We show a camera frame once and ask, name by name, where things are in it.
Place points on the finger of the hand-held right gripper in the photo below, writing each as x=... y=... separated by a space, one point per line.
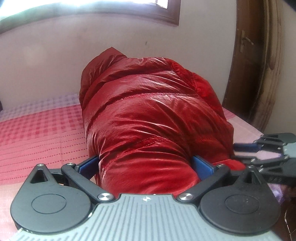
x=259 y=162
x=245 y=147

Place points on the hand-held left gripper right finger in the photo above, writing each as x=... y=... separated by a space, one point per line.
x=201 y=166

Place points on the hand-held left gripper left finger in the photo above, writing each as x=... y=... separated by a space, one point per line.
x=90 y=165

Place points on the red puffer jacket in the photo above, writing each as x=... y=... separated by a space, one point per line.
x=150 y=120

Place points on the pink checkered bed sheet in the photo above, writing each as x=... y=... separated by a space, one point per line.
x=41 y=139

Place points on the brown wooden door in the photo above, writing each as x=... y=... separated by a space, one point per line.
x=261 y=69

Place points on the wooden framed window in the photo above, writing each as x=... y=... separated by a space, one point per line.
x=92 y=16

